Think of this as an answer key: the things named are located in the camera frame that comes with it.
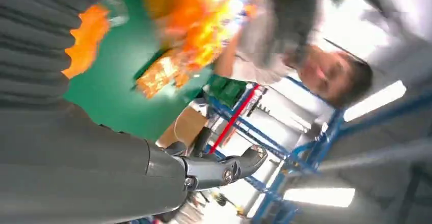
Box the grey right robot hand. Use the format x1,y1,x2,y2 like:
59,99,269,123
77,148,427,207
0,99,268,224

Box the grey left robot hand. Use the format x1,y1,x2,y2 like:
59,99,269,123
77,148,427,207
241,0,319,69

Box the person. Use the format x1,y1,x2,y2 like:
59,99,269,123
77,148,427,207
215,30,374,109

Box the green plastic crate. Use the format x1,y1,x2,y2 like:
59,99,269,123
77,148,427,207
208,75,230,100
224,79,248,108

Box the red metal bar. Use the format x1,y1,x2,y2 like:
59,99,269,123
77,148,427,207
208,84,260,155

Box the brown cardboard box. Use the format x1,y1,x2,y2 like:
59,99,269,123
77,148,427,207
156,107,208,149

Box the long ceiling light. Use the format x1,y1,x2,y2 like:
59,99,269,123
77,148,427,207
283,187,356,208
343,80,408,122

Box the blue metal rack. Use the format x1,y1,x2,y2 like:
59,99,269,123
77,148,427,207
202,75,432,224

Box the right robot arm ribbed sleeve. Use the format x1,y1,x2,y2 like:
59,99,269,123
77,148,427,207
0,0,152,110

